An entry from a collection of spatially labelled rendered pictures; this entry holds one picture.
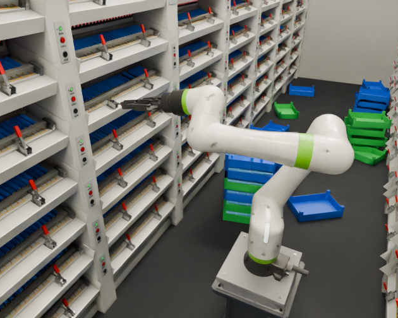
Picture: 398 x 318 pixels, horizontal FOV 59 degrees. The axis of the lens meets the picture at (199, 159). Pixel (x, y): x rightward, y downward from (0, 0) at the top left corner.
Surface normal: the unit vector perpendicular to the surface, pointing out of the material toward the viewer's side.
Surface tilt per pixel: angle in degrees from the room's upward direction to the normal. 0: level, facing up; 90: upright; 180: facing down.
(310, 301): 0
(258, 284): 5
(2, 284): 19
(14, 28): 109
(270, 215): 6
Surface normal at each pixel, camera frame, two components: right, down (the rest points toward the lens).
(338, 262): 0.00, -0.87
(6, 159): 0.29, -0.76
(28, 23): 0.85, 0.48
